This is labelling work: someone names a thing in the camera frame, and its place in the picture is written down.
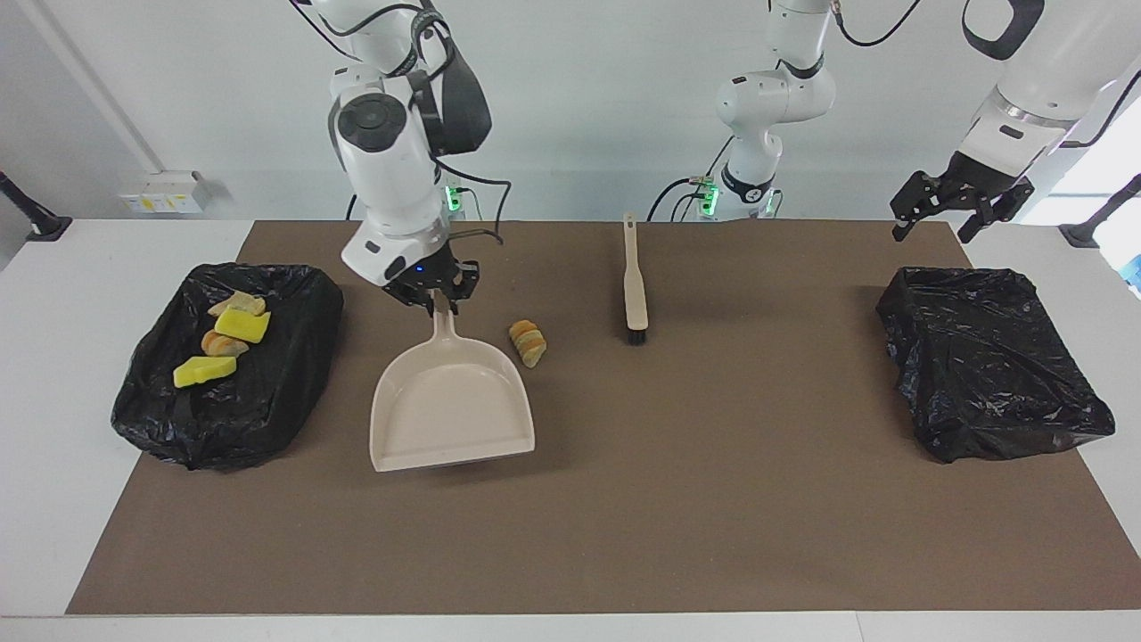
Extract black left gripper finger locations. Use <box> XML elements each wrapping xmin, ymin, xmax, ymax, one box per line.
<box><xmin>958</xmin><ymin>185</ymin><xmax>1035</xmax><ymax>244</ymax></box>
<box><xmin>891</xmin><ymin>169</ymin><xmax>948</xmax><ymax>244</ymax></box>

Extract striped orange croissant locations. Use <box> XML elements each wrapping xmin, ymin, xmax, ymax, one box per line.
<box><xmin>508</xmin><ymin>319</ymin><xmax>548</xmax><ymax>369</ymax></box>

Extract beige plastic dustpan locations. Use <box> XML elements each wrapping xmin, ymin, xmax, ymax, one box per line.
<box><xmin>369</xmin><ymin>308</ymin><xmax>537</xmax><ymax>473</ymax></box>

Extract beige hand brush black bristles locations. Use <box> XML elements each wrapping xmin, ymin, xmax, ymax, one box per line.
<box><xmin>622</xmin><ymin>212</ymin><xmax>649</xmax><ymax>347</ymax></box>

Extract yellow sponge piece with tail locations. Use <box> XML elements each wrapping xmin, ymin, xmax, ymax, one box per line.
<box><xmin>214</xmin><ymin>309</ymin><xmax>272</xmax><ymax>345</ymax></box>

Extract angular beige bread piece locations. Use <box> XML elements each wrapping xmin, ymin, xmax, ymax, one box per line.
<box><xmin>207</xmin><ymin>292</ymin><xmax>267</xmax><ymax>319</ymax></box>

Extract black bag-lined bin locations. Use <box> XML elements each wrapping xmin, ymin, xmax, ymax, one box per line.
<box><xmin>876</xmin><ymin>266</ymin><xmax>1116</xmax><ymax>464</ymax></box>
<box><xmin>111</xmin><ymin>262</ymin><xmax>345</xmax><ymax>472</ymax></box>

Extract brown table mat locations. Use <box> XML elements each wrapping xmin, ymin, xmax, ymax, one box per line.
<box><xmin>66</xmin><ymin>220</ymin><xmax>1141</xmax><ymax>616</ymax></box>

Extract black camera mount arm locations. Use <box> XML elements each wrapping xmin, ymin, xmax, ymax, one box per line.
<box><xmin>0</xmin><ymin>169</ymin><xmax>74</xmax><ymax>243</ymax></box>
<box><xmin>1058</xmin><ymin>174</ymin><xmax>1141</xmax><ymax>249</ymax></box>

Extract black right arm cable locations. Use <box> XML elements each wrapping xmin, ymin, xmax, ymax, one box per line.
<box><xmin>290</xmin><ymin>0</ymin><xmax>513</xmax><ymax>246</ymax></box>

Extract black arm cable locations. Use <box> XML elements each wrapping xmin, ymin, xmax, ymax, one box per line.
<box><xmin>290</xmin><ymin>0</ymin><xmax>513</xmax><ymax>246</ymax></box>
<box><xmin>829</xmin><ymin>0</ymin><xmax>1141</xmax><ymax>151</ymax></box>

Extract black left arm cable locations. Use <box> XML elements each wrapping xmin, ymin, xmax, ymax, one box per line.
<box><xmin>829</xmin><ymin>0</ymin><xmax>1141</xmax><ymax>151</ymax></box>

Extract white wall socket box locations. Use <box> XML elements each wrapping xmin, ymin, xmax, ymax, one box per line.
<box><xmin>119</xmin><ymin>170</ymin><xmax>213</xmax><ymax>215</ymax></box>

